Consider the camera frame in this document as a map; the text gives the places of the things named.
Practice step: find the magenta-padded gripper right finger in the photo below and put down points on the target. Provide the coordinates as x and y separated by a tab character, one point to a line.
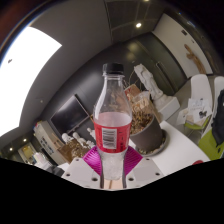
143	170

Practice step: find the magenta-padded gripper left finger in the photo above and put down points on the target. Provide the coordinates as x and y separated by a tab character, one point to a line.
81	170

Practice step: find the clear red-labelled plastic bottle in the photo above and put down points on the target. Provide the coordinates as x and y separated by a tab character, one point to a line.
112	133

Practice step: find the golden brown sculpture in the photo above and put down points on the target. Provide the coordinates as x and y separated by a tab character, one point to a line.
73	151

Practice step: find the grey plant pot saucer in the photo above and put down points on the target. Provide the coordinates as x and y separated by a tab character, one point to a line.
160	148

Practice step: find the dried plant in grey pot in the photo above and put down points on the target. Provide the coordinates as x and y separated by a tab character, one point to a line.
148	135

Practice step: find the white plaster bust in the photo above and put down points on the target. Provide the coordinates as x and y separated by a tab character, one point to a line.
66	137

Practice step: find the small white figure statuette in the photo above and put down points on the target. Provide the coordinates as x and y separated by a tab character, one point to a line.
90	133

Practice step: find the white cabinet with pictures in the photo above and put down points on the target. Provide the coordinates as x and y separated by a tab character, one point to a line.
45	136

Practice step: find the green seat cushion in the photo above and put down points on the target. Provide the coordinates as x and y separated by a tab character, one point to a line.
210	146
195	126

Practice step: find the white papers pile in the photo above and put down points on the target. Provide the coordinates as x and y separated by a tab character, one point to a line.
196	110

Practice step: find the tall white plaster statue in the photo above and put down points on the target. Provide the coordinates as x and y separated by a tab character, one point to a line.
148	80

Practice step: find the black backpack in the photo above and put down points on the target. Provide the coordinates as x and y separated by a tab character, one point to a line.
218	120

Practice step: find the white plastic chair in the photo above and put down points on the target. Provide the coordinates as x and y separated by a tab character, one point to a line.
200	86
218	83

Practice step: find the long white ceiling light panel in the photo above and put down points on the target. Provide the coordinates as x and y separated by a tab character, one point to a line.
23	73

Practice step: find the brown wooden figure sculpture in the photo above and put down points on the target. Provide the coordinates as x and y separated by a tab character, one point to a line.
195	58

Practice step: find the round ceiling spotlight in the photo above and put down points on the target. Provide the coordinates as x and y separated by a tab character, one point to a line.
138	25

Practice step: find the black wall screen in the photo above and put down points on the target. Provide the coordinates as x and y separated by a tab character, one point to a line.
68	115

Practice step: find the white statue pedestal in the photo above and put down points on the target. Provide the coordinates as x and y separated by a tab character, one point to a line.
168	106

